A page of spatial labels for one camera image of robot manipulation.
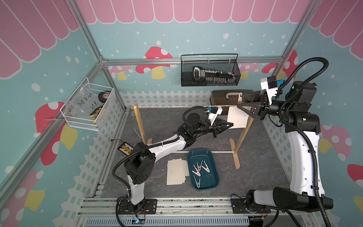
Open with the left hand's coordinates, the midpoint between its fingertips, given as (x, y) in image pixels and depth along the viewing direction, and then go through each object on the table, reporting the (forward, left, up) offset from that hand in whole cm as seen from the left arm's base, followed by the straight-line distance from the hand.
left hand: (232, 126), depth 67 cm
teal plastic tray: (-10, +11, -33) cm, 36 cm away
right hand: (0, +1, +15) cm, 15 cm away
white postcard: (-11, +29, -33) cm, 45 cm away
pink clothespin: (-8, +14, -31) cm, 35 cm away
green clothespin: (-18, +15, -32) cm, 39 cm away
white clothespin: (-9, +9, -32) cm, 35 cm away
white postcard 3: (-6, +23, -32) cm, 40 cm away
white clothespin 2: (-12, +15, -32) cm, 37 cm away
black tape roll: (+20, +70, 0) cm, 73 cm away
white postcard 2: (-11, +24, -33) cm, 42 cm away
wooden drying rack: (+2, -9, -23) cm, 25 cm away
